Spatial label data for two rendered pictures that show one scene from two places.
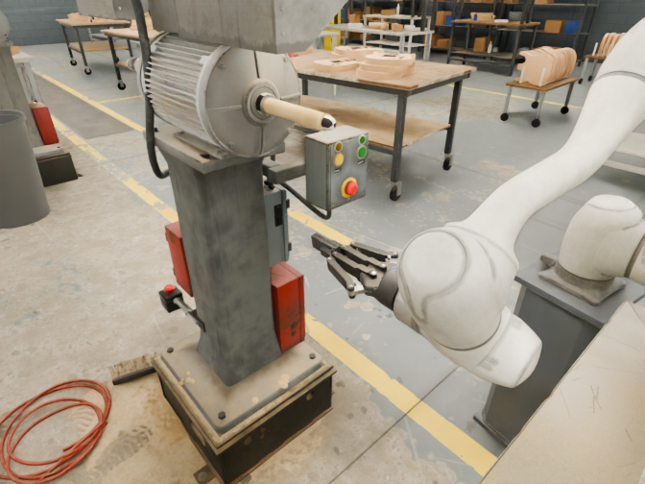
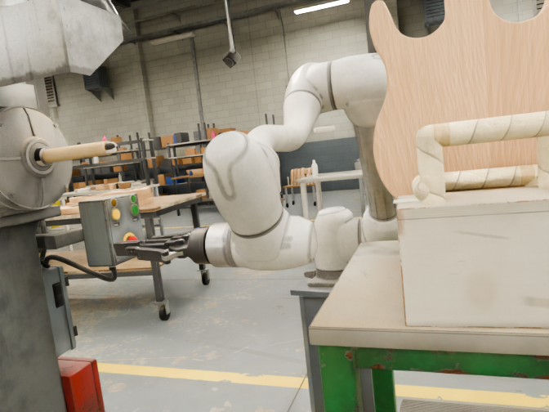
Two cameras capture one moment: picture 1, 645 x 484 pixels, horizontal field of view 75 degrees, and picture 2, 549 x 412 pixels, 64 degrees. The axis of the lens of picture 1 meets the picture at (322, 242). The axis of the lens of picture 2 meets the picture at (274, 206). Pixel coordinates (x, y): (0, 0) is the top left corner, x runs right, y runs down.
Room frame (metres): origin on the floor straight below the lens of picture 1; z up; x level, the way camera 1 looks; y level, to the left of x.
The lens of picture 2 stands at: (-0.26, 0.15, 1.20)
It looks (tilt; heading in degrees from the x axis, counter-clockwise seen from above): 7 degrees down; 332
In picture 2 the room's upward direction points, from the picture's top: 6 degrees counter-clockwise
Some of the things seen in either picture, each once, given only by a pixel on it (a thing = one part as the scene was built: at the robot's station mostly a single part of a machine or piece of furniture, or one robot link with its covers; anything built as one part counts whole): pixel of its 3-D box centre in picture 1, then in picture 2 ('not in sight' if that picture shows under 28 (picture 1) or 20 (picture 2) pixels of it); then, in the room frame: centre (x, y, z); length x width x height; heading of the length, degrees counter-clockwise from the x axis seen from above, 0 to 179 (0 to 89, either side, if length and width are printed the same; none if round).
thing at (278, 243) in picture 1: (261, 183); (33, 267); (1.24, 0.19, 0.93); 0.15 x 0.10 x 0.55; 42
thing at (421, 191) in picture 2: not in sight; (423, 186); (0.20, -0.35, 1.12); 0.11 x 0.03 x 0.03; 135
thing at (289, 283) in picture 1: (273, 292); (60, 400); (1.25, 0.18, 0.49); 0.25 x 0.12 x 0.37; 42
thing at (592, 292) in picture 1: (577, 270); (332, 272); (1.06, -0.78, 0.73); 0.22 x 0.18 x 0.06; 34
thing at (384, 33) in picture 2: not in sight; (390, 26); (0.34, -0.45, 1.40); 0.07 x 0.04 x 0.09; 44
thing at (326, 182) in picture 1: (314, 173); (91, 240); (1.19, 0.02, 0.99); 0.24 x 0.21 x 0.26; 42
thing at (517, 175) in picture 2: not in sight; (479, 178); (0.22, -0.51, 1.12); 0.20 x 0.03 x 0.03; 44
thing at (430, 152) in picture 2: not in sight; (431, 170); (0.16, -0.33, 1.15); 0.03 x 0.03 x 0.09
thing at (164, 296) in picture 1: (182, 311); not in sight; (1.18, 0.51, 0.46); 0.25 x 0.07 x 0.08; 42
